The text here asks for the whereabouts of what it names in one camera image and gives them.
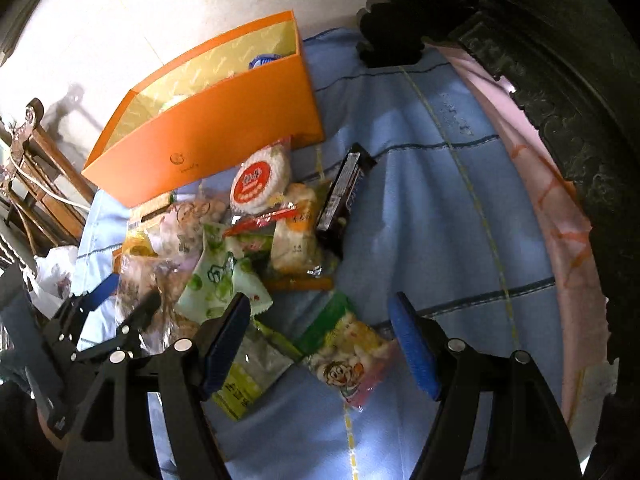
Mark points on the dark carved wooden furniture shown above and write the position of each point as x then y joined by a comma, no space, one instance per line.
550,60

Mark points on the round red label cracker packet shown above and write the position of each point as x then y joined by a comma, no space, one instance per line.
260,180

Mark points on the orange cardboard box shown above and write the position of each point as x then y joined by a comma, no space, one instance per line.
200,130

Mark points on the clear brown pastry packet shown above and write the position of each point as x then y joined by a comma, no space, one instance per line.
132,282

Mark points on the person's left hand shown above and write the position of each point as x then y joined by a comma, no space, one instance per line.
52,429

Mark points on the pile of assorted snacks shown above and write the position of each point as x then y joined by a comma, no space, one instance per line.
295,230

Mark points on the blue striped tablecloth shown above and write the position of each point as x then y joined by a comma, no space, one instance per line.
425,185

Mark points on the white plastic shopping bag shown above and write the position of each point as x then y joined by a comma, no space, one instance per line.
55,267

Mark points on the pink cloth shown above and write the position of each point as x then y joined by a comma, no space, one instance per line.
560,220

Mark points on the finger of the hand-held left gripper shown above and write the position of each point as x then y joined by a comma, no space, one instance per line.
102,290
147,307

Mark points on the cartoon print puff packet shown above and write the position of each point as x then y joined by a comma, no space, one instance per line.
350,360

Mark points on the carved light wooden chair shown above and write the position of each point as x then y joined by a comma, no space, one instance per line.
50,160

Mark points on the blue white cookie packet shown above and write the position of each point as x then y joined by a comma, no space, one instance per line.
262,61

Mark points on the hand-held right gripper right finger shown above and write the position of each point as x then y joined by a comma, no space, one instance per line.
415,345

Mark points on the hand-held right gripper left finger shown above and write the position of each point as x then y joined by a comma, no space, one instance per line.
227,340

